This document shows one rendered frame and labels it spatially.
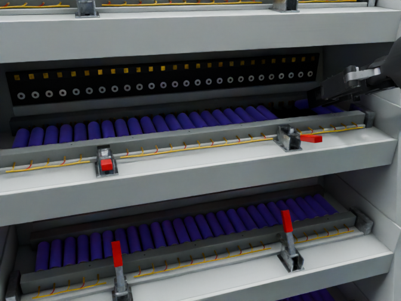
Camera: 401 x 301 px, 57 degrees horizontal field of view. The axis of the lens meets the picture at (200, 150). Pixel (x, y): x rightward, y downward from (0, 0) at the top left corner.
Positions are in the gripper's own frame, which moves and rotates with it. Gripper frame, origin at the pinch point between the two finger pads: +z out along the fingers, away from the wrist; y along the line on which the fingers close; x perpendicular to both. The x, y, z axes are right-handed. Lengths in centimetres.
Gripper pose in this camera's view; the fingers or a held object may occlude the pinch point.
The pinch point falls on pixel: (328, 94)
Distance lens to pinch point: 63.6
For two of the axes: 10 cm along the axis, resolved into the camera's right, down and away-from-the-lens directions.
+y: -9.5, 1.2, -2.8
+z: -2.7, 0.7, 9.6
